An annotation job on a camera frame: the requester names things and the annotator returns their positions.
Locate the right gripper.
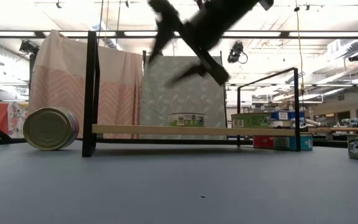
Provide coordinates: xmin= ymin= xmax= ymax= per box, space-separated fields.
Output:
xmin=149 ymin=0 xmax=249 ymax=88

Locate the Wild Planet can gold lid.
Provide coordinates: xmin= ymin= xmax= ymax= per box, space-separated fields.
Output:
xmin=22 ymin=107 xmax=80 ymax=151

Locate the black aluminium table frame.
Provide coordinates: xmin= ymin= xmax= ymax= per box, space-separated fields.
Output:
xmin=0 ymin=120 xmax=349 ymax=149

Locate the white floral cloth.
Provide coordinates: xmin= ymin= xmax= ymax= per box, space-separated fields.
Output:
xmin=7 ymin=101 xmax=30 ymax=139

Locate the grey-green leaf print cloth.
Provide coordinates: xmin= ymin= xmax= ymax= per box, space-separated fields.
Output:
xmin=139 ymin=55 xmax=228 ymax=140

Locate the red label can silver lid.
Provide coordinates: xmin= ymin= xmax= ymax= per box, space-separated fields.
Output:
xmin=253 ymin=136 xmax=275 ymax=149

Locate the pink chevron cloth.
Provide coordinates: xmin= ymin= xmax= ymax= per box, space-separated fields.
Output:
xmin=28 ymin=29 xmax=145 ymax=139

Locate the long wooden workbench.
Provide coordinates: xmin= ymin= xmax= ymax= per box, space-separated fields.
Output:
xmin=306 ymin=126 xmax=358 ymax=134

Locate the small black mounted device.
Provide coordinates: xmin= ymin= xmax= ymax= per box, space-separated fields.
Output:
xmin=227 ymin=40 xmax=248 ymax=65
xmin=19 ymin=39 xmax=40 ymax=56

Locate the thin hanging cable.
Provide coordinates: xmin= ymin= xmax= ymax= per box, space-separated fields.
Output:
xmin=293 ymin=0 xmax=306 ymax=94

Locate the wooden shelf black metal frame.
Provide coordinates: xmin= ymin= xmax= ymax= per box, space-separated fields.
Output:
xmin=81 ymin=30 xmax=301 ymax=158

